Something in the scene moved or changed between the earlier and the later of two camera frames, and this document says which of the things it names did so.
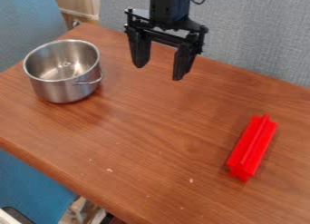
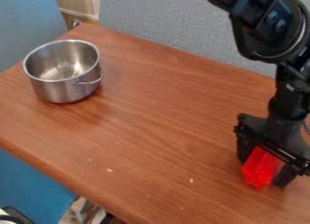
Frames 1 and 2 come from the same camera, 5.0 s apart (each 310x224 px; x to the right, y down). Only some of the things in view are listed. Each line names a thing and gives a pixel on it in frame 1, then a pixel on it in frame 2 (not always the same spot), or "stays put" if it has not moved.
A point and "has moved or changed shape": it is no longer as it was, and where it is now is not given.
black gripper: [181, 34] → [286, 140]
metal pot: [63, 68] stays put
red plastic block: [252, 145] has moved or changed shape
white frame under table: [83, 212] stays put
